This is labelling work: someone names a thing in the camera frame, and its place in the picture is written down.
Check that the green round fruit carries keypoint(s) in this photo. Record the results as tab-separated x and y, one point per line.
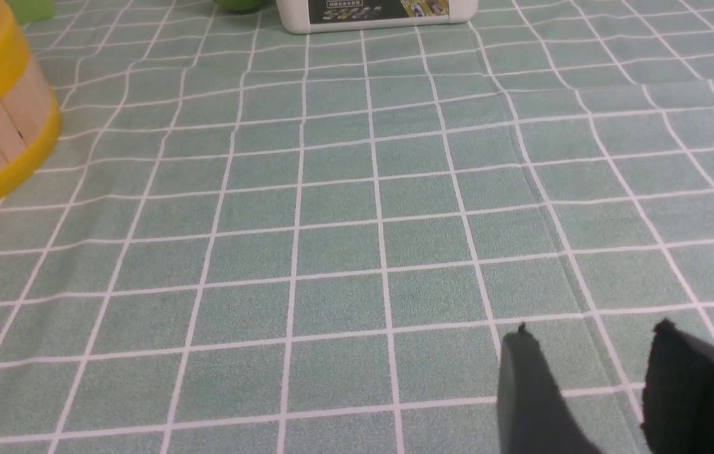
241	6

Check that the light green block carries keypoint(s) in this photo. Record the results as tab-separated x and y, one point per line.
32	11

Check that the green checked tablecloth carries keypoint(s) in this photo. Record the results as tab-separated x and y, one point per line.
250	241

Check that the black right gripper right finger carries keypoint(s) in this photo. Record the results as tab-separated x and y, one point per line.
678	397

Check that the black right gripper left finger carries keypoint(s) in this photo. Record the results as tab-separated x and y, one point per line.
532	414

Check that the white plastic labelled container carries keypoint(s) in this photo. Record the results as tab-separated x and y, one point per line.
309	17

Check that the yellow wooden steamer basket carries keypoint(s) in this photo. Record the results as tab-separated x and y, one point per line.
30	127

